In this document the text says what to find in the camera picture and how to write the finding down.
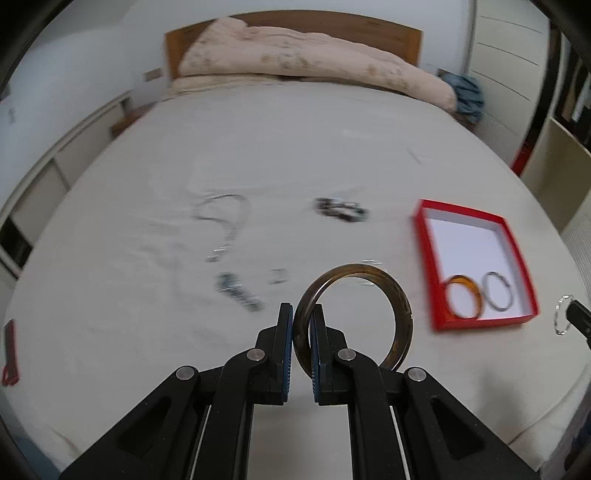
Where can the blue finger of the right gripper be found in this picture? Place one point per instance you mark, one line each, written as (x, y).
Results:
(579, 316)

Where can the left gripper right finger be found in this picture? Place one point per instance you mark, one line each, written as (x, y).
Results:
(404, 425)

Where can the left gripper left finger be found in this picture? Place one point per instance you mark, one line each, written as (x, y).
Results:
(196, 424)

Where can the large silver bangle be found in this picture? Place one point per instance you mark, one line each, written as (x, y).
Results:
(489, 298)

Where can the dark brown bangle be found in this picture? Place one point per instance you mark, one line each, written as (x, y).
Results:
(401, 307)

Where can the amber orange bangle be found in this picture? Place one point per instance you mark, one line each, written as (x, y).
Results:
(464, 298)

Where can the silver watch charm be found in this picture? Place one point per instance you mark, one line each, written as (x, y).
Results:
(229, 285)

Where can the red jewelry box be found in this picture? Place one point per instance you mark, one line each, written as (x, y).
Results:
(454, 240)

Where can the white open shelf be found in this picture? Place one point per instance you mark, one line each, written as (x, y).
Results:
(558, 172)

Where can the red box lid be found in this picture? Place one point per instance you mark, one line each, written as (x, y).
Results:
(10, 373)

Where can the white bed mattress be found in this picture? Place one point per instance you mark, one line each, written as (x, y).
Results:
(276, 184)

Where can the blue crumpled cloth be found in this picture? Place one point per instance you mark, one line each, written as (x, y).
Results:
(470, 98)

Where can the white wardrobe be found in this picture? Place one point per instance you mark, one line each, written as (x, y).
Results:
(508, 58)

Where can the white low cabinet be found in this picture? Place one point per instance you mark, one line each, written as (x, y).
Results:
(34, 201)

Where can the wooden nightstand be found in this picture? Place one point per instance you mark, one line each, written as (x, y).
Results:
(128, 119)

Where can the wooden headboard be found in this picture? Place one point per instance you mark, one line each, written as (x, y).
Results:
(401, 40)

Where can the pink floral duvet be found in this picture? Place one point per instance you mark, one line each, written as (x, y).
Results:
(229, 46)

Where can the wall power socket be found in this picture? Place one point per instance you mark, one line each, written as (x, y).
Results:
(152, 74)

